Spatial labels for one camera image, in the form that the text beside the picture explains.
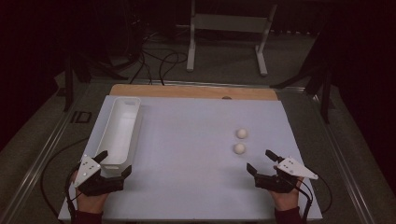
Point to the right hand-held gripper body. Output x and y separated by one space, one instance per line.
291 169

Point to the white metal stand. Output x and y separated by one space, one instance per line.
229 23

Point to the white table cover board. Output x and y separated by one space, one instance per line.
186 174

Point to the person's right hand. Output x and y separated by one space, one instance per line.
285 200

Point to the black tripod stand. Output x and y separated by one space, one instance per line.
325 93
69 84

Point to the person's left hand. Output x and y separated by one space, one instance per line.
90 203

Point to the metal floor rail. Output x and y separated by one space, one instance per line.
34 165
348 174

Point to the white plastic bin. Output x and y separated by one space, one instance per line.
120 137

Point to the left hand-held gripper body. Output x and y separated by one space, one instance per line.
88 169

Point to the white ball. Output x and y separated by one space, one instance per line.
239 148
241 133

